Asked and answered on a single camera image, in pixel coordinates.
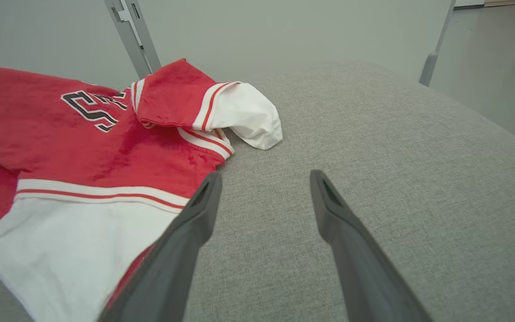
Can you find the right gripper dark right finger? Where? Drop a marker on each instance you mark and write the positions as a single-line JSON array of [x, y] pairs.
[[365, 268]]

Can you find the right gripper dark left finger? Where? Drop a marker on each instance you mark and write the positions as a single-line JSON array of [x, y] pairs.
[[168, 268]]

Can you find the red Bulls 23 jersey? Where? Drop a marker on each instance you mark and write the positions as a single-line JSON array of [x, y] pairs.
[[61, 143]]

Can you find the grey fabric sofa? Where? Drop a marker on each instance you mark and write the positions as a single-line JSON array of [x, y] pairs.
[[373, 179]]

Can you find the grey single partition post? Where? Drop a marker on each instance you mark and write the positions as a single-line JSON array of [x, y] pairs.
[[429, 67]]

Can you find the grey double partition post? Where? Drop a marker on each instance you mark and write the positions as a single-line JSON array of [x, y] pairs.
[[139, 44]]

